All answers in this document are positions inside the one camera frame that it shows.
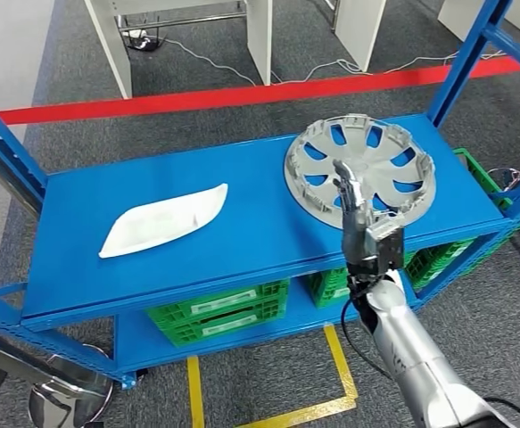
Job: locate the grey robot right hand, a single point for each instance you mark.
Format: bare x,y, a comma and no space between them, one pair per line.
355,230

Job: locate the silver plastic wheel hubcap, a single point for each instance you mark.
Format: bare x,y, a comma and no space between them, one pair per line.
375,171

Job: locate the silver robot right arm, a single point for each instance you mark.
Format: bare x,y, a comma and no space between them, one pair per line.
419,366

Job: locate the blue metal shelf rack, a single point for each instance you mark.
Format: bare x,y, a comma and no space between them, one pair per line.
241,236

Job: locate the white plastic car trim part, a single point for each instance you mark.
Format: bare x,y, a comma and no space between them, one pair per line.
161,224

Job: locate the green folded plastic crate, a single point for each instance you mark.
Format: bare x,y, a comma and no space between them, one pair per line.
326,280
175,310
330,300
188,335
438,260

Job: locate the white desk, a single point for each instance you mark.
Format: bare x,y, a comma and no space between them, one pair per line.
259,41
360,29
456,12

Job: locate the chrome stanchion base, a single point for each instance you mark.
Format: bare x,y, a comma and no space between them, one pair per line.
505,180
63,404

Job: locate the black router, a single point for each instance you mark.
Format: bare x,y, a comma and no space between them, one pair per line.
145,42

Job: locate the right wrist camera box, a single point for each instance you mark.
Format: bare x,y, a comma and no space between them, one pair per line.
389,248

